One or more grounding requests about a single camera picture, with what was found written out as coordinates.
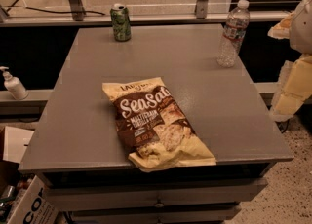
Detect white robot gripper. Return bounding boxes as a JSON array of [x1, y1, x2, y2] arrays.
[[267, 0, 312, 122]]

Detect brown sea salt chip bag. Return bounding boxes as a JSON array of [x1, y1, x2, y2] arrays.
[[102, 77, 216, 172]]

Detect clear plastic water bottle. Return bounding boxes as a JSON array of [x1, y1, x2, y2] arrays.
[[216, 0, 250, 68]]

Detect white pump dispenser bottle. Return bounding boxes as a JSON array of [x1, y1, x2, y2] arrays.
[[0, 66, 28, 100]]

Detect green soda can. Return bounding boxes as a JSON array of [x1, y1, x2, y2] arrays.
[[110, 3, 131, 42]]

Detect upper drawer round knob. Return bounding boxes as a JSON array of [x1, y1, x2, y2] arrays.
[[154, 201, 164, 208]]

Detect grey drawer cabinet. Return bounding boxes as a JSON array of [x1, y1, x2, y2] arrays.
[[19, 24, 293, 224]]

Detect white cardboard box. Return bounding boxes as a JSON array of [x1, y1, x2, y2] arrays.
[[0, 126, 59, 224]]

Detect metal railing frame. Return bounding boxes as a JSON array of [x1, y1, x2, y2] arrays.
[[0, 0, 312, 28]]

